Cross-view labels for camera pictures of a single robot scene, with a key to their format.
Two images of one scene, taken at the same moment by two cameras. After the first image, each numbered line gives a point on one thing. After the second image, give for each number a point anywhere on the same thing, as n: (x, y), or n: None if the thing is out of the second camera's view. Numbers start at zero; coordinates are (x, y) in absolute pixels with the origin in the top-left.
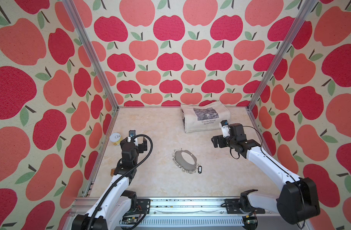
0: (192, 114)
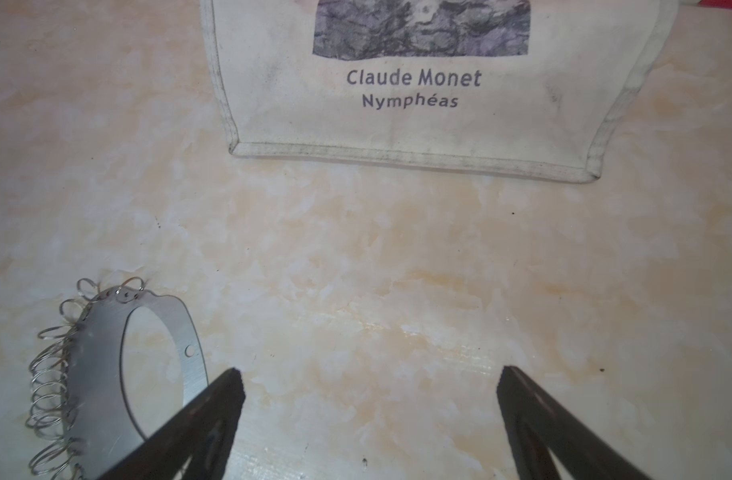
0: (524, 88)
